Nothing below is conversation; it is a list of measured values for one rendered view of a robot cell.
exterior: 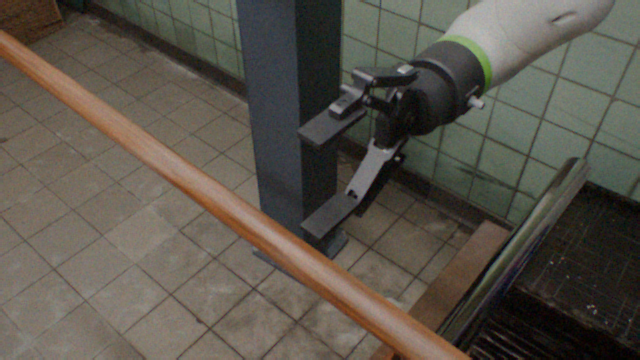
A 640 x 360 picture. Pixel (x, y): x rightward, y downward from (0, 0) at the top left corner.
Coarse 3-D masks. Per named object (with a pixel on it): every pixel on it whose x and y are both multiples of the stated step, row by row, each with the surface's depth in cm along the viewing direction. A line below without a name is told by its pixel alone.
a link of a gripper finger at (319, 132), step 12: (360, 108) 52; (312, 120) 51; (324, 120) 51; (336, 120) 51; (348, 120) 51; (300, 132) 49; (312, 132) 49; (324, 132) 49; (336, 132) 49; (312, 144) 49; (324, 144) 49
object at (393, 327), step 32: (0, 32) 73; (32, 64) 67; (64, 96) 63; (96, 96) 63; (128, 128) 58; (160, 160) 55; (192, 192) 52; (224, 192) 51; (256, 224) 48; (288, 256) 46; (320, 256) 46; (320, 288) 44; (352, 288) 43; (384, 320) 41; (416, 320) 42; (416, 352) 40; (448, 352) 39
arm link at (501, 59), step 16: (464, 16) 70; (480, 16) 67; (496, 16) 65; (448, 32) 69; (464, 32) 67; (480, 32) 67; (496, 32) 65; (480, 48) 65; (496, 48) 66; (512, 48) 65; (496, 64) 67; (512, 64) 67; (528, 64) 68; (496, 80) 68
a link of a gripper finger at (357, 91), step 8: (360, 72) 51; (368, 72) 51; (360, 80) 51; (352, 88) 52; (360, 88) 51; (368, 88) 52; (344, 96) 51; (352, 96) 51; (360, 96) 51; (336, 104) 51; (344, 104) 51; (352, 104) 51; (360, 104) 52; (328, 112) 51; (336, 112) 50; (344, 112) 50
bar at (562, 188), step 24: (576, 168) 58; (552, 192) 55; (576, 192) 57; (528, 216) 53; (552, 216) 53; (504, 240) 52; (528, 240) 51; (504, 264) 49; (480, 288) 47; (504, 288) 48; (456, 312) 46; (480, 312) 46; (456, 336) 44
